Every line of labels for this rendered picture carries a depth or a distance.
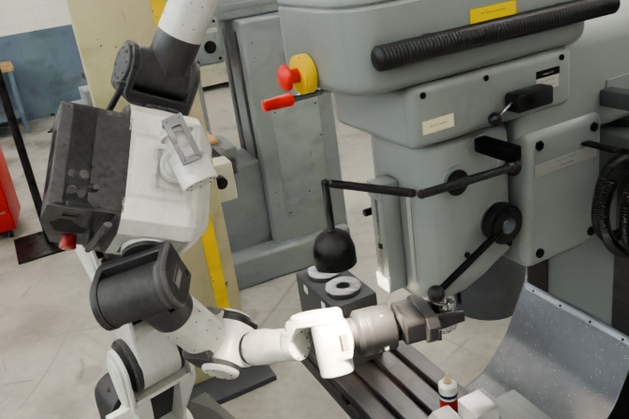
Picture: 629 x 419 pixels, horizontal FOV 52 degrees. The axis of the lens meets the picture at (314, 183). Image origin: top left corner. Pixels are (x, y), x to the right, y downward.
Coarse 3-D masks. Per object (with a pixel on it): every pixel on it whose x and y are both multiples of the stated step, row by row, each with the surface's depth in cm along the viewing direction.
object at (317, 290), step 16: (304, 272) 171; (320, 272) 170; (304, 288) 168; (320, 288) 163; (336, 288) 159; (352, 288) 158; (368, 288) 160; (304, 304) 172; (320, 304) 161; (336, 304) 155; (352, 304) 155; (368, 304) 157
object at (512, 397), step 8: (512, 392) 136; (496, 400) 128; (504, 400) 134; (512, 400) 134; (520, 400) 133; (528, 400) 133; (504, 408) 126; (512, 408) 132; (520, 408) 131; (528, 408) 131; (536, 408) 131; (504, 416) 124; (512, 416) 124; (520, 416) 129; (528, 416) 129; (536, 416) 129; (544, 416) 128
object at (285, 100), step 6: (318, 90) 110; (324, 90) 111; (276, 96) 107; (282, 96) 107; (288, 96) 107; (294, 96) 108; (300, 96) 109; (306, 96) 109; (312, 96) 110; (264, 102) 106; (270, 102) 106; (276, 102) 107; (282, 102) 107; (288, 102) 107; (294, 102) 108; (264, 108) 106; (270, 108) 106; (276, 108) 107
